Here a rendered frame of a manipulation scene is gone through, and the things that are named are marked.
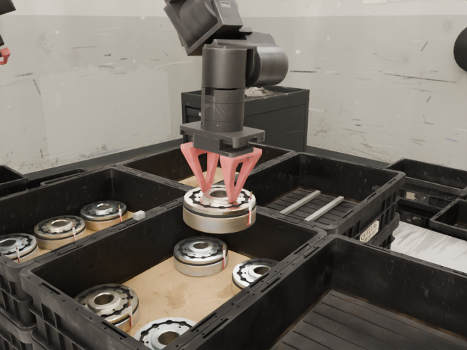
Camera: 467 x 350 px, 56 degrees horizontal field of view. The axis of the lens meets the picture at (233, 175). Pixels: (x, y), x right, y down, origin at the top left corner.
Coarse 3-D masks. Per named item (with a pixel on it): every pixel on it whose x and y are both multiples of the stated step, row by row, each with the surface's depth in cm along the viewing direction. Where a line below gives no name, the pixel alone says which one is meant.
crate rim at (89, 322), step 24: (264, 216) 82; (96, 240) 73; (312, 240) 73; (48, 264) 66; (288, 264) 66; (24, 288) 63; (48, 288) 60; (72, 312) 55; (216, 312) 55; (96, 336) 53; (120, 336) 50; (192, 336) 50
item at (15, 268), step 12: (108, 168) 109; (120, 168) 108; (72, 180) 101; (144, 180) 102; (156, 180) 100; (24, 192) 93; (168, 204) 87; (108, 228) 77; (84, 240) 73; (0, 252) 69; (48, 252) 69; (0, 264) 66; (12, 264) 66; (24, 264) 66; (12, 276) 65
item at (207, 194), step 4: (216, 188) 65; (220, 188) 65; (224, 188) 65; (204, 192) 63; (208, 192) 63; (212, 192) 64; (216, 192) 64; (220, 192) 64; (224, 192) 64; (204, 196) 62; (208, 196) 62; (208, 200) 61; (212, 200) 61; (216, 200) 60; (220, 200) 60; (224, 200) 61; (228, 200) 61
